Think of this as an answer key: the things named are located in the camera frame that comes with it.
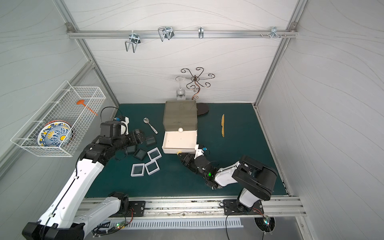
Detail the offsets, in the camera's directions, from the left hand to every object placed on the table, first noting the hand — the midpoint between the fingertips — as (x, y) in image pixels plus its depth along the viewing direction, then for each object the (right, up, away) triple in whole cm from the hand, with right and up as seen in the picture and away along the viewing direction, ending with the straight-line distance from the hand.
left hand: (139, 134), depth 75 cm
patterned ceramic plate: (-31, +2, -12) cm, 33 cm away
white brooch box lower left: (-5, -22, +12) cm, 26 cm away
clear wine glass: (+19, +25, +21) cm, 38 cm away
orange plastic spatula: (-32, +17, +4) cm, 37 cm away
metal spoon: (-8, +6, +34) cm, 36 cm away
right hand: (+19, -13, +7) cm, 24 cm away
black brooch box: (-6, -14, +17) cm, 23 cm away
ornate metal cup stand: (+34, +16, +44) cm, 58 cm away
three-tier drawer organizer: (+20, +3, +10) cm, 22 cm away
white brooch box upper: (+3, -14, +17) cm, 22 cm away
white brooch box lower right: (+3, -21, +12) cm, 24 cm away
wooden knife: (+49, +3, +33) cm, 59 cm away
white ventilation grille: (-3, -42, -5) cm, 43 cm away
